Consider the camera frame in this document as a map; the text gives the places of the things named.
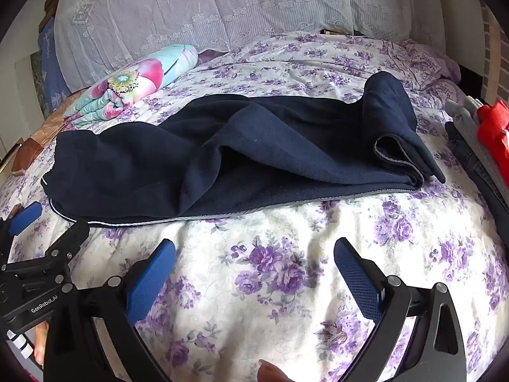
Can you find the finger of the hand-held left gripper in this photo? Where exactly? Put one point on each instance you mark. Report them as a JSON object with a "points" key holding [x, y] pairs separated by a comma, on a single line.
{"points": [[24, 218], [67, 240]]}

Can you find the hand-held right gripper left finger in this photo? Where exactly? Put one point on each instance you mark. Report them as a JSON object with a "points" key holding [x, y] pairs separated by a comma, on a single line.
{"points": [[151, 282]]}

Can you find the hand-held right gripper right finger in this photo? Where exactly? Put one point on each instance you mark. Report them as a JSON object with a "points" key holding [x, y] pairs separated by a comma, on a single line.
{"points": [[358, 282]]}

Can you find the navy blue pants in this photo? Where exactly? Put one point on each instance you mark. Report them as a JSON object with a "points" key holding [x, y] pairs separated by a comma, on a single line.
{"points": [[199, 159]]}

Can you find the person's left hand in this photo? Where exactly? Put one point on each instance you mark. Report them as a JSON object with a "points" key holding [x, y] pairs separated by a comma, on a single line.
{"points": [[41, 342]]}

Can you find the person's right hand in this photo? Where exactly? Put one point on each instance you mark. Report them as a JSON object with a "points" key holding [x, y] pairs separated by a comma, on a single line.
{"points": [[274, 372]]}

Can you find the brown satin pillow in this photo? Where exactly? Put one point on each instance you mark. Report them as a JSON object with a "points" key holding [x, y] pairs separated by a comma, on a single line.
{"points": [[43, 135]]}

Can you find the blue patterned cloth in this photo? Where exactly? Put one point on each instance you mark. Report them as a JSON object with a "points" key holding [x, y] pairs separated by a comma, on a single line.
{"points": [[51, 67]]}

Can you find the dark jeans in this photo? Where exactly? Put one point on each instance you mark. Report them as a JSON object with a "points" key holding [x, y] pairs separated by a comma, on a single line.
{"points": [[477, 171]]}

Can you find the folded colourful floral quilt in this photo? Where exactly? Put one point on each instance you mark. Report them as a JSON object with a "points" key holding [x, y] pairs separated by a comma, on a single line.
{"points": [[131, 79]]}

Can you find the grey garment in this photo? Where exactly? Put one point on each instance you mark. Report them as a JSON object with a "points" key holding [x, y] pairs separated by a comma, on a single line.
{"points": [[461, 115]]}

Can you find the red garment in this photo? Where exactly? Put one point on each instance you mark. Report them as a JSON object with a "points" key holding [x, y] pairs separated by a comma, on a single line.
{"points": [[495, 131]]}

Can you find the purple floral pillow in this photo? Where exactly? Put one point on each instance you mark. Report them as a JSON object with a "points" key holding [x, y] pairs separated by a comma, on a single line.
{"points": [[429, 63]]}

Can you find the plain purple cloth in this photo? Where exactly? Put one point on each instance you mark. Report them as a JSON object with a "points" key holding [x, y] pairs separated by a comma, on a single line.
{"points": [[210, 55]]}

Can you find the white lace cover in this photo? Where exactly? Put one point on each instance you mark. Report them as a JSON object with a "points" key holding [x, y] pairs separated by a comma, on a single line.
{"points": [[199, 8]]}

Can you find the wooden bed frame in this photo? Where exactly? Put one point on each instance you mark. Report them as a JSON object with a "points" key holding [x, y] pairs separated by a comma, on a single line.
{"points": [[16, 209]]}

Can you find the green patterned wall poster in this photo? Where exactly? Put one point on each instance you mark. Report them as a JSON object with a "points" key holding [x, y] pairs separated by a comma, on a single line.
{"points": [[35, 75]]}

